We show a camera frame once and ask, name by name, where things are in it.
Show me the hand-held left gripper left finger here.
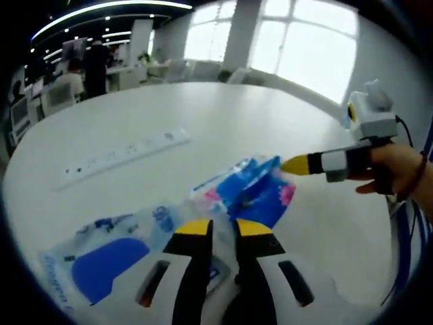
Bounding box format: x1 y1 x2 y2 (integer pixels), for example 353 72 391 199
135 219 214 325

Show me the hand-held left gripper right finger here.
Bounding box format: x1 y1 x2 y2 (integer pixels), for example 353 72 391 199
235 218 315 325

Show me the blue tissue packet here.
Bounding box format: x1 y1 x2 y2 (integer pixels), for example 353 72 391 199
189 154 297 231

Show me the blue-white wipes packet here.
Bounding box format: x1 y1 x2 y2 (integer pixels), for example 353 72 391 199
39 204 234 305

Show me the person's right hand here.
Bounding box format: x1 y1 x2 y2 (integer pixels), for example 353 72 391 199
355 143 424 198

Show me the small blue object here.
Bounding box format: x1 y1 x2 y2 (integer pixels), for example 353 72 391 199
340 110 355 131

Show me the large window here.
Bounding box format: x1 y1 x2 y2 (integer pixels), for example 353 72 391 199
252 0 358 104

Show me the blue striped clothing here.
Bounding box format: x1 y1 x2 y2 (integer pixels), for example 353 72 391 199
388 133 433 302

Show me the white power strip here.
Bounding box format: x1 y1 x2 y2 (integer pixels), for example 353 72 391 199
52 127 192 192

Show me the narrow window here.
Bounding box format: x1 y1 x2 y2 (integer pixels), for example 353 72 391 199
184 0 237 64

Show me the white office chair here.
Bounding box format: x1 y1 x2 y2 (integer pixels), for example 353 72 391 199
9 100 30 136
43 81 77 114

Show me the curved ceiling light strip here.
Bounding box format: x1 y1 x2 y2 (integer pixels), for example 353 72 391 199
32 0 193 41

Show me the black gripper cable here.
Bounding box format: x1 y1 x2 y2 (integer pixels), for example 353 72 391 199
394 114 415 148

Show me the wall monitor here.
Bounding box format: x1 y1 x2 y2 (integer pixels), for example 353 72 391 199
62 37 89 57

